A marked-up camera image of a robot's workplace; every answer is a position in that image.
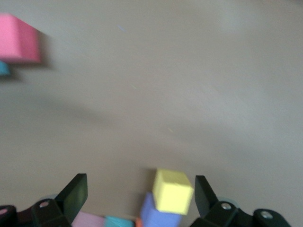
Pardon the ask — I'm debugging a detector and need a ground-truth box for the teal foam cube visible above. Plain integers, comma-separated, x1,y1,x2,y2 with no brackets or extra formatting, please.
104,215,134,227

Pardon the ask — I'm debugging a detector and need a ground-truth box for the red foam cube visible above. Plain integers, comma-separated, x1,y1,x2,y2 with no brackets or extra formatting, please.
0,13,42,64

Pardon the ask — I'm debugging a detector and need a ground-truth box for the light blue foam cube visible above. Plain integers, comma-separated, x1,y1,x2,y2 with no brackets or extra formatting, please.
0,61,11,76

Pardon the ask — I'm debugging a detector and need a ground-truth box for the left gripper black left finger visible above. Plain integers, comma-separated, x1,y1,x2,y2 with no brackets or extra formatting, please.
0,173,89,227

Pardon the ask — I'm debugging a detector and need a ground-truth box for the pink foam cube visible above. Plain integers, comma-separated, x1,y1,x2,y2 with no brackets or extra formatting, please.
71,211,106,227

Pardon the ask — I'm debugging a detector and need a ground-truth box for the purple foam cube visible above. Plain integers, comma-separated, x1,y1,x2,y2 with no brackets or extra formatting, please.
139,192,182,227

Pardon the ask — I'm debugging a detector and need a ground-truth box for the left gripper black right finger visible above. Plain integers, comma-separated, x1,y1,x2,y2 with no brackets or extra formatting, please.
190,175,291,227

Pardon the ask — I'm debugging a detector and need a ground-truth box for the yellow foam cube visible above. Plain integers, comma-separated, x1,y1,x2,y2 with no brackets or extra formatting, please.
152,168,195,216

